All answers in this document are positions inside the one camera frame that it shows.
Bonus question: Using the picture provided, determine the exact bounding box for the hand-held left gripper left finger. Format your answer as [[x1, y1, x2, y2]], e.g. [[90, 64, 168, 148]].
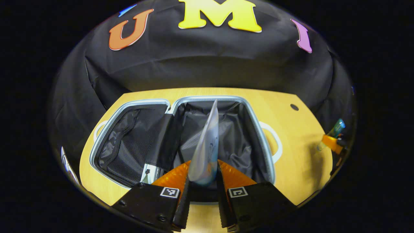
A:
[[112, 160, 191, 233]]

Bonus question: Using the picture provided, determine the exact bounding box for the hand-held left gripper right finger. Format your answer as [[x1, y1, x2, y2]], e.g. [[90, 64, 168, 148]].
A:
[[217, 159, 296, 233]]

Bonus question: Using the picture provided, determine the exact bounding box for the teal capped tube bottle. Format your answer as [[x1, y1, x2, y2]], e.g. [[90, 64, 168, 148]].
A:
[[318, 118, 346, 151]]

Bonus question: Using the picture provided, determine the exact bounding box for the white skin care pouch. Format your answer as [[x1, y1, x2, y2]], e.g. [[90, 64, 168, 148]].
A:
[[188, 99, 220, 185]]

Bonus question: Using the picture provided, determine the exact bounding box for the light blue suitcase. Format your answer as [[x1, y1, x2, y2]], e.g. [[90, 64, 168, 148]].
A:
[[90, 95, 283, 205]]

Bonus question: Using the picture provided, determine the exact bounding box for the black backdrop cloth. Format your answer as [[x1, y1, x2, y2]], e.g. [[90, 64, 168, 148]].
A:
[[49, 0, 356, 182]]

